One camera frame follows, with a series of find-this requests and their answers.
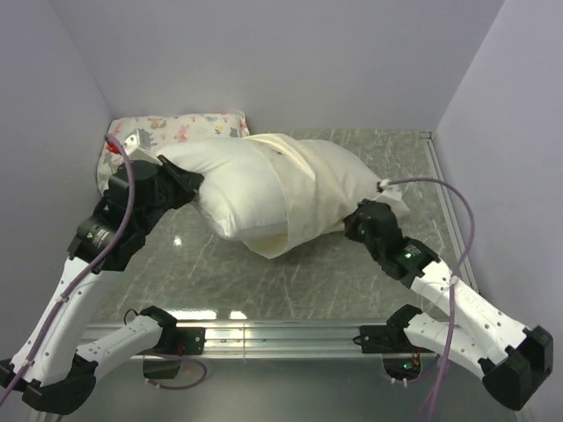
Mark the white pillow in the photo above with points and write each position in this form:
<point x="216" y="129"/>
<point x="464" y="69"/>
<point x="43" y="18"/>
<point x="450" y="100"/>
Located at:
<point x="241" y="196"/>

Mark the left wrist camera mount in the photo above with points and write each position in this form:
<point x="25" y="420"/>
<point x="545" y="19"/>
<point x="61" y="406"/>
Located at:
<point x="136" y="146"/>

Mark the aluminium rail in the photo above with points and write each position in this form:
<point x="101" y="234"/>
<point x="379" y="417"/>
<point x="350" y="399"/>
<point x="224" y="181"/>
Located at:
<point x="454" y="231"/>
<point x="241" y="339"/>

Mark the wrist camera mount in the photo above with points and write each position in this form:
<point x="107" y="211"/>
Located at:
<point x="389" y="194"/>
<point x="136" y="146"/>

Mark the cream pillowcase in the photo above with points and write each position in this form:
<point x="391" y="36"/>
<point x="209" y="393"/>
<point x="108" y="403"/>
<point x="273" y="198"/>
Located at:
<point x="322" y="183"/>

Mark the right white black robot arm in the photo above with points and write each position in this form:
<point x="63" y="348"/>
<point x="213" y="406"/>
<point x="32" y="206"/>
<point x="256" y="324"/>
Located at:
<point x="511" y="359"/>

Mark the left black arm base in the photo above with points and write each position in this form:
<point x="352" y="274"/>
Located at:
<point x="164" y="361"/>

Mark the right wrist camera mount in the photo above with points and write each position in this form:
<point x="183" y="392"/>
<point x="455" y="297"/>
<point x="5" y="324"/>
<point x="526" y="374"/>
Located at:
<point x="389" y="194"/>

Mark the aluminium right side rail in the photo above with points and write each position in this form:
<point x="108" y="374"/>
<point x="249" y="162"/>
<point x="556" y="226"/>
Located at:
<point x="454" y="231"/>

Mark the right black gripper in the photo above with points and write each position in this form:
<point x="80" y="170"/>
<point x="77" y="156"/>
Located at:
<point x="351" y="222"/>

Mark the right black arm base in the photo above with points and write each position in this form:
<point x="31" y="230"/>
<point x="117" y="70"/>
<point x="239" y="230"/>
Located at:
<point x="390" y="338"/>

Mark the aluminium front rail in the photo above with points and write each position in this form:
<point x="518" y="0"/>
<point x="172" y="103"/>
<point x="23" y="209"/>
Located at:
<point x="241" y="339"/>

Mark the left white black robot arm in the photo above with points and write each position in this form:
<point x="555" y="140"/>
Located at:
<point x="53" y="370"/>

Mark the animal print patterned pillow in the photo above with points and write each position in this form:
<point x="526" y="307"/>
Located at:
<point x="166" y="131"/>

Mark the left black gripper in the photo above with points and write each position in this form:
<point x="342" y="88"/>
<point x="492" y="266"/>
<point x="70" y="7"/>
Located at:
<point x="185" y="181"/>

